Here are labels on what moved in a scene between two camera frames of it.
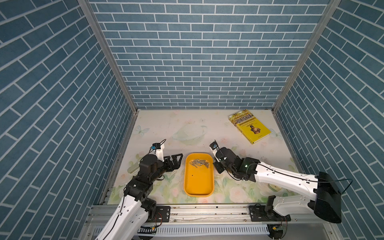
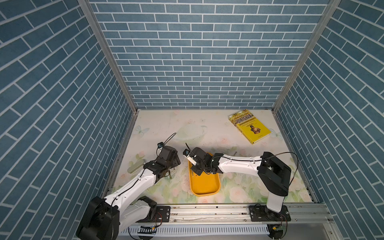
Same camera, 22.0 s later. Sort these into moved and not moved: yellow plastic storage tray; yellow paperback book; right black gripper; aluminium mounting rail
Moved: right black gripper; yellow plastic storage tray
Not moved: aluminium mounting rail; yellow paperback book
